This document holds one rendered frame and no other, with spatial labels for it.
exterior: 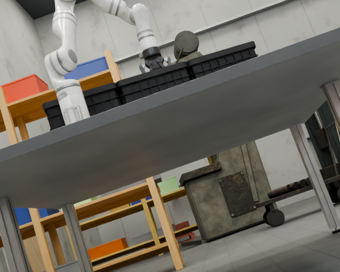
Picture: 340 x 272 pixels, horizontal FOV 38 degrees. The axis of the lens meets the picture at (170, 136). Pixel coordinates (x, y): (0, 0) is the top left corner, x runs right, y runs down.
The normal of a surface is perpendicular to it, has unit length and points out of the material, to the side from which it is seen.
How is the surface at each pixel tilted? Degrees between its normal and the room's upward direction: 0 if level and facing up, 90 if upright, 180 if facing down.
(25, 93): 90
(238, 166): 90
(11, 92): 90
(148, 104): 90
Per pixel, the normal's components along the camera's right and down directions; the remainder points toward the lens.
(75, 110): -0.21, -0.11
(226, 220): 0.03, -0.20
